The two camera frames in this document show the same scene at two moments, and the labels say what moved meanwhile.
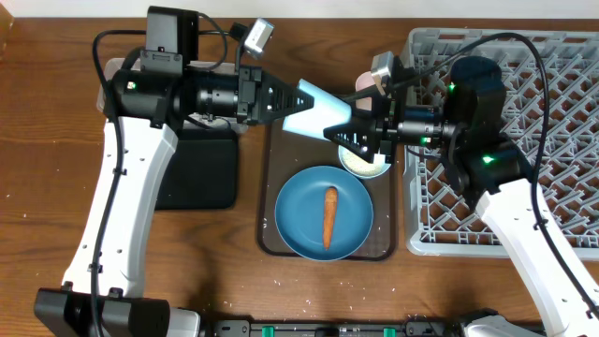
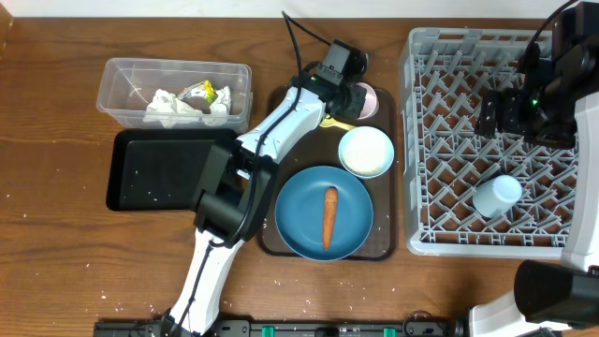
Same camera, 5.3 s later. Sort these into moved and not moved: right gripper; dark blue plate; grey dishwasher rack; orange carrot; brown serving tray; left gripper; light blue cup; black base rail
Moved: right gripper; light blue cup; left gripper
Not moved: dark blue plate; orange carrot; black base rail; grey dishwasher rack; brown serving tray
